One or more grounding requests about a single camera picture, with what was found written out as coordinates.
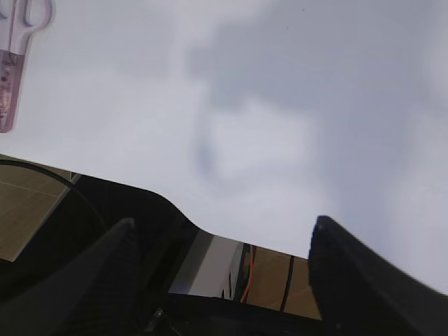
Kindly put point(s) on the pink scissors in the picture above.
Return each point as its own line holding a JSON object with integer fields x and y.
{"x": 16, "y": 30}

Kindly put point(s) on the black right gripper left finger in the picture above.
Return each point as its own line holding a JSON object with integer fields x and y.
{"x": 94, "y": 294}

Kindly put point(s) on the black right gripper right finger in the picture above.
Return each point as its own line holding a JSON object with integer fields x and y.
{"x": 360, "y": 293}

